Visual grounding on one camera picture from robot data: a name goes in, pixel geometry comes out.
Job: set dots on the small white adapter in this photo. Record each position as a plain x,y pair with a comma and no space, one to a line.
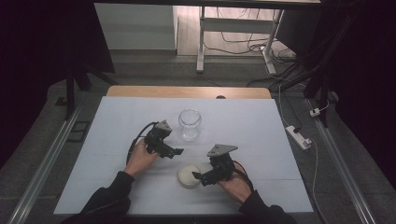
315,112

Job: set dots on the person's right hand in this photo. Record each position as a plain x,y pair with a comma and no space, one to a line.
236,186

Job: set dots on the aluminium floor rail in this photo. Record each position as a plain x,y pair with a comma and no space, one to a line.
342,168
43,169

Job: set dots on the black curtain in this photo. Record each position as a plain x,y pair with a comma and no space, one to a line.
370,77
34,62

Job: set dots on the person's left hand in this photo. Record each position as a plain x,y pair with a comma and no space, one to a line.
140,160

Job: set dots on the white desk frame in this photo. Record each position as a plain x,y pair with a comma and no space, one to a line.
236,25

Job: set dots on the black tripod stand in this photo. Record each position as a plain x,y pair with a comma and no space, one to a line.
74,81

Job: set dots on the black metal stand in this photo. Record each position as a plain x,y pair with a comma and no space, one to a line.
320,84

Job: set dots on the clear glass jar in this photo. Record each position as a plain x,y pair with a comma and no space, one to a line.
190,124

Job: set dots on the white power strip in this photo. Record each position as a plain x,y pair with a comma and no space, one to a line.
298,137

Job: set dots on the black rectangular floor frame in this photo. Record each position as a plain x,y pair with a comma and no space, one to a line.
78,131

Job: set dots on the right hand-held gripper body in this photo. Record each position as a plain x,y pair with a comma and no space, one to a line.
222,161

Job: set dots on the cream round jar lid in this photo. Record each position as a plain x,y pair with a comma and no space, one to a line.
188,176

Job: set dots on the white table cover sheet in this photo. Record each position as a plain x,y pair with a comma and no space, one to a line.
249,124

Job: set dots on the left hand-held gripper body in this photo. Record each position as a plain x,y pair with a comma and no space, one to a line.
157,137

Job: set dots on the white cabinet panel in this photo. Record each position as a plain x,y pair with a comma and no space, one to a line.
137,26

